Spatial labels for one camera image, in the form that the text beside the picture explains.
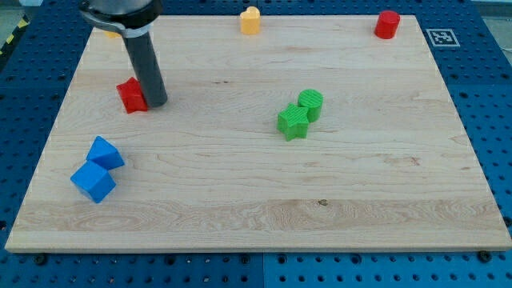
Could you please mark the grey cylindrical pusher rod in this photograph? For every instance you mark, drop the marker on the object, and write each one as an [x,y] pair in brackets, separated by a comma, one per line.
[145,64]

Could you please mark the yellow block behind arm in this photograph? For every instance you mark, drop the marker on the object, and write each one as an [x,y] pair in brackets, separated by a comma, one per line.
[112,34]

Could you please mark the red star block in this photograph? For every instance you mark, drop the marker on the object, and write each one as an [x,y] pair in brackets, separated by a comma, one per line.
[132,97]

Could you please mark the green star block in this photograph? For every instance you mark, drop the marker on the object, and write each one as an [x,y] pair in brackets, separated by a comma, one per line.
[293,122]

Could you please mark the blue triangular block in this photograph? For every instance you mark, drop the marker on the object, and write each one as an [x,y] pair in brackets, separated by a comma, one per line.
[104,154]

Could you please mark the yellow heart block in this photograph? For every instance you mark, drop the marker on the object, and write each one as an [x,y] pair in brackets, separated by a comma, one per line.
[250,21]

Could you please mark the blue cube block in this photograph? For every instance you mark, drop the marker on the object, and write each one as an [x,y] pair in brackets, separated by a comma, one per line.
[93,181]

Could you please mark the green cylinder block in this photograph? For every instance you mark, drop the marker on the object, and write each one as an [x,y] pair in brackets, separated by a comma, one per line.
[312,100]

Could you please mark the wooden board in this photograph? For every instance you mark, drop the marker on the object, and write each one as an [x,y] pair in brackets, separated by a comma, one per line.
[387,167]

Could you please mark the red cylinder block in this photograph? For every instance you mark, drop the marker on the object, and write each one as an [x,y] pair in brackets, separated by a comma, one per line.
[387,24]

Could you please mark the fiducial marker tag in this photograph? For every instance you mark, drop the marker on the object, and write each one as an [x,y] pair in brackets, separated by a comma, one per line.
[442,38]

